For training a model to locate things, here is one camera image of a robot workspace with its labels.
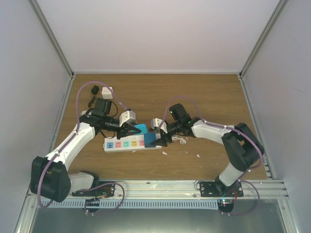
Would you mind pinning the black power adapter with cable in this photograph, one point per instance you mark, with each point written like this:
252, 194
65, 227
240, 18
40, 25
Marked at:
94, 92

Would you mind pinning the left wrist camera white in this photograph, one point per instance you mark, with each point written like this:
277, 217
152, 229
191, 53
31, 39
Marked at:
128, 117

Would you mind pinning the blue cube adapter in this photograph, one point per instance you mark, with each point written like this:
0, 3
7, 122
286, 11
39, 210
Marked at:
149, 138

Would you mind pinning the light blue adapter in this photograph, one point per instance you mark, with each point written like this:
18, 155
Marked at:
142, 127

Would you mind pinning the aluminium front rail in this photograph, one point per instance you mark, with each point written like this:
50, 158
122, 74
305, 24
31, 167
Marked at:
194, 189

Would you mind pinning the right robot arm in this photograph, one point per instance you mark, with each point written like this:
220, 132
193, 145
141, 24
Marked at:
241, 145

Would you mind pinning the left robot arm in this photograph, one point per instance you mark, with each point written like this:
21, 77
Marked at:
49, 174

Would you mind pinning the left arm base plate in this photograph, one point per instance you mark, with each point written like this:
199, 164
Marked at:
105, 191

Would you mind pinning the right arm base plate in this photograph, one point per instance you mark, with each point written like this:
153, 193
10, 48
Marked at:
218, 190

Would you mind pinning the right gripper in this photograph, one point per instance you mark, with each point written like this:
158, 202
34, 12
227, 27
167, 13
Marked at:
161, 141

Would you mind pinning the white cube adapter tiger sticker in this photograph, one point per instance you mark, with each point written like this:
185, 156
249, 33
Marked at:
107, 93

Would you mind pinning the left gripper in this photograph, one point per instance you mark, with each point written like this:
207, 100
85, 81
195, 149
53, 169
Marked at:
124, 130

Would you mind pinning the slotted cable duct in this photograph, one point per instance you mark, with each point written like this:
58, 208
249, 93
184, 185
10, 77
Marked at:
140, 204

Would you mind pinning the white power strip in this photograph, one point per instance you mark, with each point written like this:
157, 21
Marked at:
130, 143

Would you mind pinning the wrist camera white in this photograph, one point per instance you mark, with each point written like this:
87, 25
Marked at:
158, 125
128, 117

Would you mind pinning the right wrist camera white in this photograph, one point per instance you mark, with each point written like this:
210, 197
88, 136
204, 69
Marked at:
158, 125

